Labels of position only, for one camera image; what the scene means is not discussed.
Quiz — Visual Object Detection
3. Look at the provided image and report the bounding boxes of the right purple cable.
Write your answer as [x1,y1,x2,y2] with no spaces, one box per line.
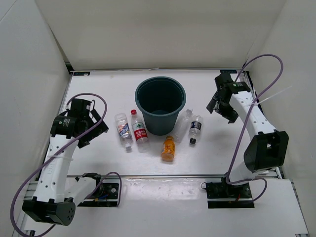
[226,54,284,204]

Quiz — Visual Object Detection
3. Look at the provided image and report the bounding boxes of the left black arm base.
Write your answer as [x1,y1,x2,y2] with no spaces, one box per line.
[78,183,120,207]

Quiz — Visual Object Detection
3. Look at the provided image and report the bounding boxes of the blue label clear bottle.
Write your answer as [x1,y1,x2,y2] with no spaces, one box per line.
[115,113,132,150]

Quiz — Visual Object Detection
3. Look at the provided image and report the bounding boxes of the black cap small bottle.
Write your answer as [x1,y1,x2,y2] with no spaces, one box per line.
[189,115,203,145]

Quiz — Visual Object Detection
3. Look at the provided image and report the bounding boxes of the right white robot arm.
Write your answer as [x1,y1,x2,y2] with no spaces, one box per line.
[206,74,289,198]

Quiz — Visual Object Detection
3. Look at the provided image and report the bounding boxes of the dark green plastic bin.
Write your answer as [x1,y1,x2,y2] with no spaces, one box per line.
[135,77,186,136]

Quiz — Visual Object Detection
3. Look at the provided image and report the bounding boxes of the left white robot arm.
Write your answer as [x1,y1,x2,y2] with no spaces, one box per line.
[22,99,108,226]

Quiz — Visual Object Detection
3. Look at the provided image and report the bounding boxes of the red cap water bottle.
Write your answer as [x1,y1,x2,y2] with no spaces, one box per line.
[130,109,150,153]

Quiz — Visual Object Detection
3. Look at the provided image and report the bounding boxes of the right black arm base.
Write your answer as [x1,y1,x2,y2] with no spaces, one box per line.
[201,178,254,209]

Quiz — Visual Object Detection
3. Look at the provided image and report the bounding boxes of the orange juice bottle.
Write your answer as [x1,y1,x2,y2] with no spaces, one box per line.
[161,136,175,162]

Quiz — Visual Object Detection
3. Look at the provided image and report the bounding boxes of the crushed clear plastic bottle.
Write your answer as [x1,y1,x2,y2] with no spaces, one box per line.
[171,109,193,143]

